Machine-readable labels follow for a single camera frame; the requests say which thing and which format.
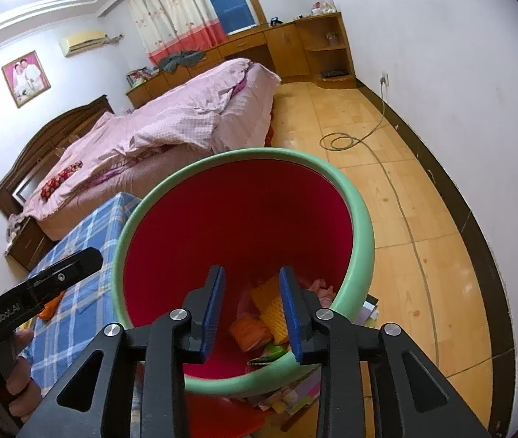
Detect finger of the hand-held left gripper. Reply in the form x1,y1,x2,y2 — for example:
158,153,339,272
28,246,104,304

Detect blue plaid blanket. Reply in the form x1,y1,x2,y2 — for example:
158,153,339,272
21,192,146,402

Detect red bin with green rim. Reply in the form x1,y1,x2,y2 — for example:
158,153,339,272
114,147,375,399

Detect wooden framed window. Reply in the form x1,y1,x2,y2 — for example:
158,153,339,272
193,0,264,37

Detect pink checked duvet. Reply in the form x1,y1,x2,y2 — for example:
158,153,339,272
22,58,282,220

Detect red floral pillow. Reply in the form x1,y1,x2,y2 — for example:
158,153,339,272
40,161,83,199

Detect dark wooden nightstand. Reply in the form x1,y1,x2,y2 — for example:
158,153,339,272
6,216,54,271

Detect orange plastic bag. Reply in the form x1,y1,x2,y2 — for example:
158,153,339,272
229,314,271,352

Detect person's left hand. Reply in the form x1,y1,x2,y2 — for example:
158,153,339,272
1,329,43,417

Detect framed wall photo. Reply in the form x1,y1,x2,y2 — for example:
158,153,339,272
1,50,52,109

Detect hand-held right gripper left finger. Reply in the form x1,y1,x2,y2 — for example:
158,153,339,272
15,265,226,438

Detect bed with pink bedspread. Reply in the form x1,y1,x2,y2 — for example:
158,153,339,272
22,61,282,242

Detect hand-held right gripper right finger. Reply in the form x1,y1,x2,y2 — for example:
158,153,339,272
278,266,492,438

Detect yellow foam fruit net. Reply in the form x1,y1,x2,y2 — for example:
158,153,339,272
251,276,289,345

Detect white cloth clutter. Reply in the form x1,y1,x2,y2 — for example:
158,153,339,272
7,214,25,242

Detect cream and red curtain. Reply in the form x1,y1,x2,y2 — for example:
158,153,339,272
124,0,227,67

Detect orange twisted wrapper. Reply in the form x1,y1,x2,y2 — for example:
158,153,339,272
35,292,66,321

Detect light wooden cabinet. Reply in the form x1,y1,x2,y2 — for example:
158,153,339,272
125,11,356,109

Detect wall air conditioner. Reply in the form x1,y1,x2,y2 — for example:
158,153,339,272
58,30,107,58

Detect stack of colourful papers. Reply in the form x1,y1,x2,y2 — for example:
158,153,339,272
236,294,380,425

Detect grey floor cable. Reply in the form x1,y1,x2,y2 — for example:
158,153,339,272
320,83,440,357

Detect grey clothes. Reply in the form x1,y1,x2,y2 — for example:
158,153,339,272
156,50,206,74

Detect row of books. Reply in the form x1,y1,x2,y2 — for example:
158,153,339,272
127,68,155,87

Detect dark wooden headboard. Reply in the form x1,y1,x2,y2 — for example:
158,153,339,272
0,95,116,215

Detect green carton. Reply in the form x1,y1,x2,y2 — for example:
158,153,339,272
247,343,296,366

